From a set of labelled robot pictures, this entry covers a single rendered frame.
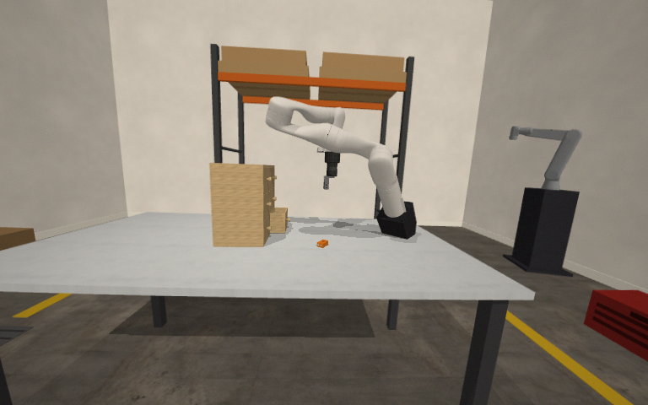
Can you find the light wooden chest of drawers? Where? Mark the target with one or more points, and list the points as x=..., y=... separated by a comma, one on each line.
x=237, y=204

